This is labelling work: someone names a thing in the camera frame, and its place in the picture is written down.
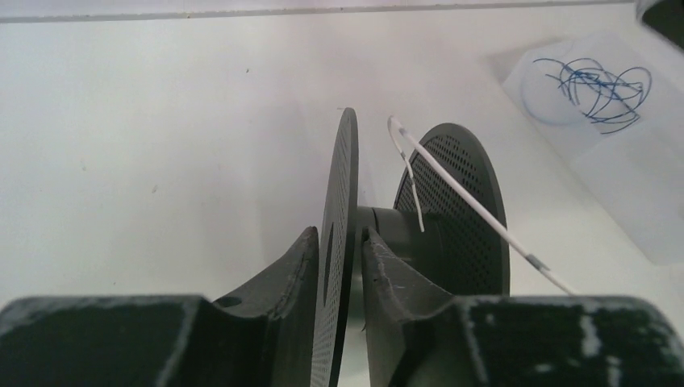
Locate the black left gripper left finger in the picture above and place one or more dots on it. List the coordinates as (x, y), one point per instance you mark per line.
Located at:
(260, 334)

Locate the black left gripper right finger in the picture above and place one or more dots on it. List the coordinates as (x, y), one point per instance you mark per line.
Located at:
(418, 334)

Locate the dark grey perforated spool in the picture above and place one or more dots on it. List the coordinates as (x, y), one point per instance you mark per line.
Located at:
(429, 227)

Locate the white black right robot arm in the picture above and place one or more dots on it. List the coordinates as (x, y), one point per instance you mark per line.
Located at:
(664, 17)

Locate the clear plastic two-compartment tray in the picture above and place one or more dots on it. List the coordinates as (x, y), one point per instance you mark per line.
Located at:
(617, 122)

